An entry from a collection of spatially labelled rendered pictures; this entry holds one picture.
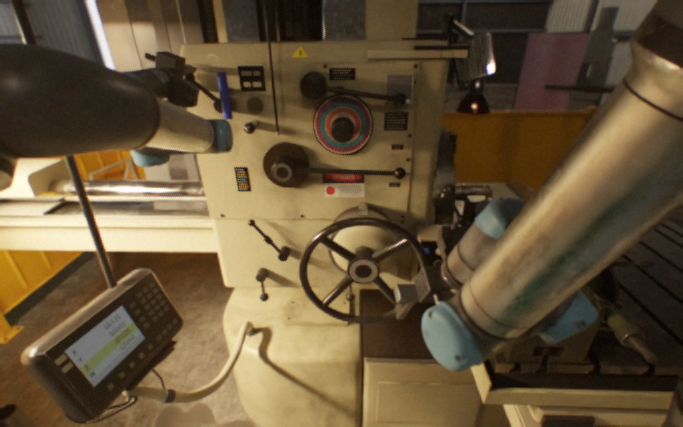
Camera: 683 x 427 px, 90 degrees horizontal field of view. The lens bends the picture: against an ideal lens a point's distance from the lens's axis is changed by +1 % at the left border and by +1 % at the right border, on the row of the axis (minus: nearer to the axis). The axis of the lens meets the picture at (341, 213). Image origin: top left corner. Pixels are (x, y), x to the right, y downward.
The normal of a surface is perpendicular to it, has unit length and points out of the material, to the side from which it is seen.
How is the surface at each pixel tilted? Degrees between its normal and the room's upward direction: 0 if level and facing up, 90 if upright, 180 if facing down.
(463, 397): 90
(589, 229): 100
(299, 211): 90
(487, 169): 90
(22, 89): 68
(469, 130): 90
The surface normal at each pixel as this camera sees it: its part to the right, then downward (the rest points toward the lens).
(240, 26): -0.04, 0.46
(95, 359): 0.90, -0.18
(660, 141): -0.73, 0.42
